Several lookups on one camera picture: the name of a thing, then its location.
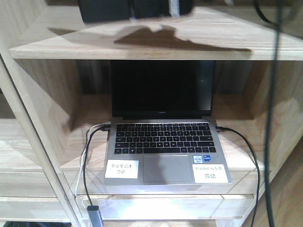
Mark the black laptop cable right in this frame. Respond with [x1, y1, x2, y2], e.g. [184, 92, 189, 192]
[215, 126, 261, 227]

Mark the white label sticker left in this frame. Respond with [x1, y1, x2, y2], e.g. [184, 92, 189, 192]
[105, 159, 139, 179]

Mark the white laptop cable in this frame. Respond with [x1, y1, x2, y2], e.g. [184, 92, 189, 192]
[75, 122, 111, 227]

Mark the black laptop cable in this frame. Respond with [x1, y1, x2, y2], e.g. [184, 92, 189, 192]
[215, 126, 261, 227]
[82, 127, 111, 208]

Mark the black camera cable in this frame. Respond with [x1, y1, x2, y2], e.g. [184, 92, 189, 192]
[253, 0, 285, 227]

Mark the white label sticker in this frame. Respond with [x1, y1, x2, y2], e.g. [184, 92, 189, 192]
[192, 164, 229, 183]
[105, 159, 139, 179]

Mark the grey usb hub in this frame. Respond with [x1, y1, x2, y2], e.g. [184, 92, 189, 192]
[87, 205, 104, 227]

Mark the black laptop cable left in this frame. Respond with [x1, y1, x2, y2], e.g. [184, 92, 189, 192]
[82, 127, 111, 208]

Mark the wooden shelf unit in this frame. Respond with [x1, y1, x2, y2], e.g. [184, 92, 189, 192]
[0, 0, 303, 227]

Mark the white label sticker right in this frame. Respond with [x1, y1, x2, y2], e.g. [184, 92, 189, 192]
[192, 164, 229, 183]

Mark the silver laptop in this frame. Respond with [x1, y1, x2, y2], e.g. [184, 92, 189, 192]
[104, 60, 232, 186]

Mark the black foldable phone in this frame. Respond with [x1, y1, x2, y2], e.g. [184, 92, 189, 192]
[78, 0, 194, 23]

